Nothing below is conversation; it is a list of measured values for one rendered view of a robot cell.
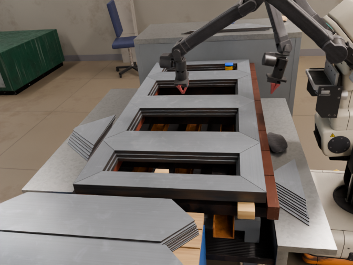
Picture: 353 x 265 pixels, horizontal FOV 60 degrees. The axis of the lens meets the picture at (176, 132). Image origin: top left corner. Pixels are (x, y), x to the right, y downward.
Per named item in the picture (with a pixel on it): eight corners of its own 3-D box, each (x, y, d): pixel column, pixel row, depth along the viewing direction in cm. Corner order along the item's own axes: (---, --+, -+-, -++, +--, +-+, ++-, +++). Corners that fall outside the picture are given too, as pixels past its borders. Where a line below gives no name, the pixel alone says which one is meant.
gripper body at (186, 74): (174, 86, 152) (172, 73, 147) (176, 74, 159) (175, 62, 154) (187, 86, 151) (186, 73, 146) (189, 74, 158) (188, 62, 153)
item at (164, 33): (134, 44, 253) (133, 39, 251) (151, 28, 304) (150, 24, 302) (301, 37, 230) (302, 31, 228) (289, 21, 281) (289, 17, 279)
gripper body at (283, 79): (286, 83, 164) (290, 70, 160) (267, 80, 165) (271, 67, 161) (283, 79, 170) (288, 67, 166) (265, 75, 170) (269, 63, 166)
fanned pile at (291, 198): (277, 224, 120) (277, 216, 118) (267, 164, 153) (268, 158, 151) (310, 226, 117) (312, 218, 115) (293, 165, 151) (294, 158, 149)
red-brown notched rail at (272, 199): (266, 219, 111) (268, 206, 108) (248, 70, 249) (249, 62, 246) (278, 220, 110) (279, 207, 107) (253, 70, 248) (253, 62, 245)
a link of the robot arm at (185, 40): (259, 10, 118) (261, 1, 126) (251, -4, 116) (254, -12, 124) (175, 62, 143) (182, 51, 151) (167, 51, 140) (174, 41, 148)
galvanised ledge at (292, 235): (277, 251, 113) (277, 245, 111) (256, 102, 223) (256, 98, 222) (335, 255, 109) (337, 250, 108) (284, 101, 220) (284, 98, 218)
